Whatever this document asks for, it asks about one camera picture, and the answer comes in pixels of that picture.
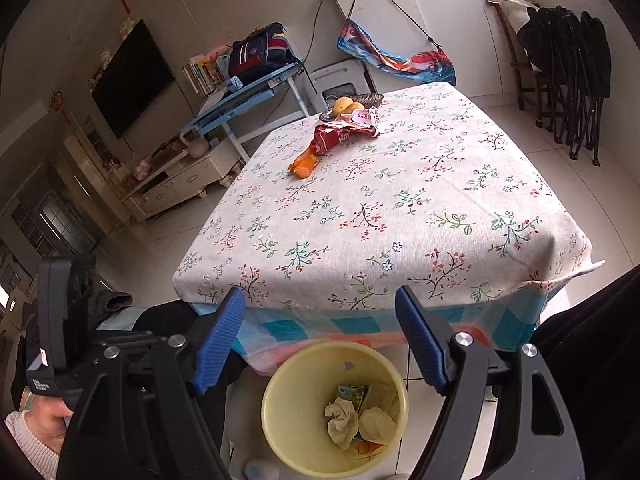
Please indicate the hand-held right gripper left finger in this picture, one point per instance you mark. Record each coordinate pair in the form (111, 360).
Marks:
(220, 345)

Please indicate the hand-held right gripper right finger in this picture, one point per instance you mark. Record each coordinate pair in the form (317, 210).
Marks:
(420, 340)

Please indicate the blue milk carton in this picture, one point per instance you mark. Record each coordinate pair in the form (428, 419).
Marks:
(352, 394)

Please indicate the yellow plastic bin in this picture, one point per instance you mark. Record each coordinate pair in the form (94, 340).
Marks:
(300, 385)

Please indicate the white plastic bag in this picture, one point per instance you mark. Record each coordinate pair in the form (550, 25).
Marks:
(377, 424)

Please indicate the white tissue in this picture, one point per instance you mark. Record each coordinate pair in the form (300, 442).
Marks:
(342, 422)

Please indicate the red snack bag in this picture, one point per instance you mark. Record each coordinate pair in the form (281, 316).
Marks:
(332, 137)

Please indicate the person's left hand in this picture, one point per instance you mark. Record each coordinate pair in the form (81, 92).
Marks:
(44, 417)

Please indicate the dark grey cloth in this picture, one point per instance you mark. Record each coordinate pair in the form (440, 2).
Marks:
(115, 302)

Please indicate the pale blue stool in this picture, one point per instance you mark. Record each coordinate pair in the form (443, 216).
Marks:
(124, 320)

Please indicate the glass partition door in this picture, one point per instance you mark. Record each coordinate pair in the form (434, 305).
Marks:
(45, 220)

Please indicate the white blue slipper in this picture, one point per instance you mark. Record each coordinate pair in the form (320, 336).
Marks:
(260, 470)

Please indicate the floral tablecloth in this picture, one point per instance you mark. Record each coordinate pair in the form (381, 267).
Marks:
(375, 200)

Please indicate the white display cabinet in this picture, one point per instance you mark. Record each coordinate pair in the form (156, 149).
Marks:
(90, 155)

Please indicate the cream television cabinet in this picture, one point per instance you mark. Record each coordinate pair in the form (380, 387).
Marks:
(175, 180)

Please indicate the person's right leg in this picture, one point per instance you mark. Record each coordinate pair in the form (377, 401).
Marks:
(600, 360)

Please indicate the black television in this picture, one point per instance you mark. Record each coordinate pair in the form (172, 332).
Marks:
(130, 80)

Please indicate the orange fruit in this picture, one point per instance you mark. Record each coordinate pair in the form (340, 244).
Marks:
(342, 106)
(357, 106)

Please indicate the woven metal tray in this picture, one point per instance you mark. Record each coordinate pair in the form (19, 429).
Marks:
(372, 99)

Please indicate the blue study desk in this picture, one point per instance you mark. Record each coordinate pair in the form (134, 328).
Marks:
(240, 95)

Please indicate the row of books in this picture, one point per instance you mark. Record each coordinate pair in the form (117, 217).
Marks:
(202, 74)

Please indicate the colourful printed cloth bag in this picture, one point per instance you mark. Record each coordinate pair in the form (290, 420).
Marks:
(400, 62)

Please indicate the wooden chair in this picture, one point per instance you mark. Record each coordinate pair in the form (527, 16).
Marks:
(527, 80)

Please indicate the small pink plush toy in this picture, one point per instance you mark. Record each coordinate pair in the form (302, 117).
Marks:
(217, 53)

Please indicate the dark blue backpack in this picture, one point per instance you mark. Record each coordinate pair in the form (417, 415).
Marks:
(260, 50)

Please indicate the black folded chairs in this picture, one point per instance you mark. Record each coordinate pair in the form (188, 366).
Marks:
(570, 60)

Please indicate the white cloth bag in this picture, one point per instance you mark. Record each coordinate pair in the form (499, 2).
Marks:
(510, 7)

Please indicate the red paper wall ornament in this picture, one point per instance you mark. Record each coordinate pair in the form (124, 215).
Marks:
(59, 100)

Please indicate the white wall cabinets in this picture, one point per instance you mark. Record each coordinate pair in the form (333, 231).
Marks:
(440, 5)

